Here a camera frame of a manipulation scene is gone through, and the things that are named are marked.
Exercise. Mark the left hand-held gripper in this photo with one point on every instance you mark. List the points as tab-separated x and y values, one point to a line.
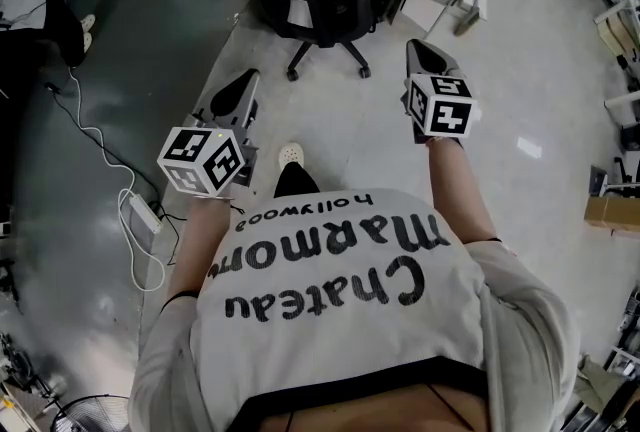
190	145

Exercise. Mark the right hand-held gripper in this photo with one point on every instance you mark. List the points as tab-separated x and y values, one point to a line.
445	115

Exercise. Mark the person's right forearm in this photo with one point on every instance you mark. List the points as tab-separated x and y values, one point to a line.
460	195

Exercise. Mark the person's left forearm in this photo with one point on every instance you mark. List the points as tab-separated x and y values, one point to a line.
200	240

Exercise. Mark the person's white clog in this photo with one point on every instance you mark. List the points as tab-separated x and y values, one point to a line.
291	154

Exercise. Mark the thin silver bangle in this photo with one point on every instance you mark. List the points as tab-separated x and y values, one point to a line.
212	196

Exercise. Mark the person's black trouser leg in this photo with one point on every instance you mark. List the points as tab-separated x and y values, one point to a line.
296	182

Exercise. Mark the white power strip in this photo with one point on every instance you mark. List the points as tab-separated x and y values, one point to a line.
146	214

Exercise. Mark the brown cardboard box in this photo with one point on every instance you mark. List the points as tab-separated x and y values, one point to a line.
612	215

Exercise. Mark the white printed t-shirt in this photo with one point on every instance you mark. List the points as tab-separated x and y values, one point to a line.
350	330

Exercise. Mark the grey metal bracket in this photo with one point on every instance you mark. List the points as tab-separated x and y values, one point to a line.
598	180

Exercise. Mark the black pedestal fan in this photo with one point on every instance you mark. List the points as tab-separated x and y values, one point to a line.
95	412

